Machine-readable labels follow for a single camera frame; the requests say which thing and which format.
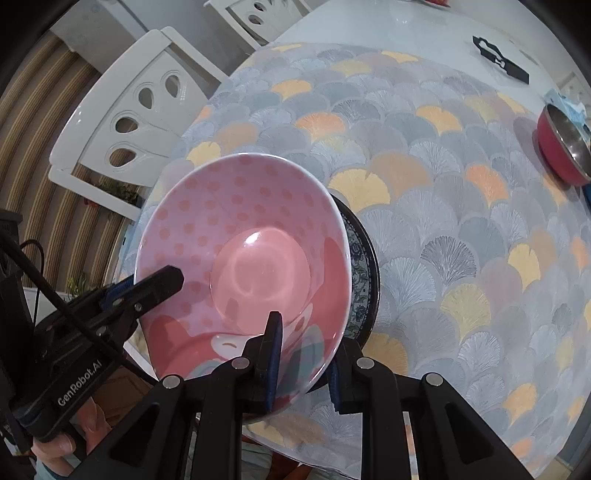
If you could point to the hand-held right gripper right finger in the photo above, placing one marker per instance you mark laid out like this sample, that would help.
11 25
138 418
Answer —
334 385

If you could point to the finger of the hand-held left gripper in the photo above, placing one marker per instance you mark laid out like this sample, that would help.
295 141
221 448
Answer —
159 284
117 293

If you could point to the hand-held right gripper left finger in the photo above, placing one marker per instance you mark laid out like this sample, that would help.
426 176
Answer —
274 355

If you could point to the blue patterned ceramic plate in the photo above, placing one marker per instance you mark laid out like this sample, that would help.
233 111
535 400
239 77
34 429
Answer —
360 272

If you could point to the pink polka dot bowl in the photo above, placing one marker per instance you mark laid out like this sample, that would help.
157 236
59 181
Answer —
258 207

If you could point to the red-sided steel bowl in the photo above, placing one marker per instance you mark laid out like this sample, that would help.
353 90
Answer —
554 147

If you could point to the person's left hand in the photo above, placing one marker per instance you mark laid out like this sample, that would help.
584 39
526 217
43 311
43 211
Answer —
51 457

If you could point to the fan leaf patterned tablecloth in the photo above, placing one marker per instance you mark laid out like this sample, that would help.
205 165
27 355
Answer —
438 230

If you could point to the white dining chair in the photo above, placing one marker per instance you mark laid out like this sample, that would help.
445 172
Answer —
277 14
138 69

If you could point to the light blue tissue box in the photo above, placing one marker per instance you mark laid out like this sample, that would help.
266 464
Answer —
565 99

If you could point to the black plastic bracket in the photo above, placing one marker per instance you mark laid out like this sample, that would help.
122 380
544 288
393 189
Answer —
512 70

